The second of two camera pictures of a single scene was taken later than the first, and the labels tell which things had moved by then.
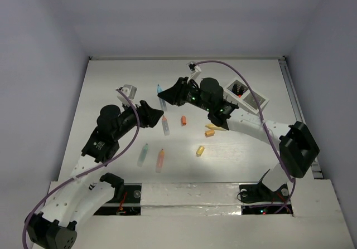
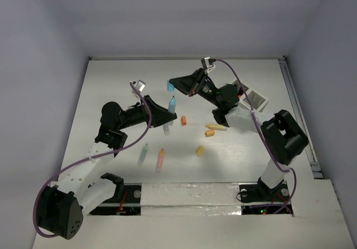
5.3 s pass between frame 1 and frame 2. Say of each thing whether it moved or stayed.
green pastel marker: stayed
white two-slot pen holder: stayed
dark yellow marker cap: stayed
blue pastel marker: moved
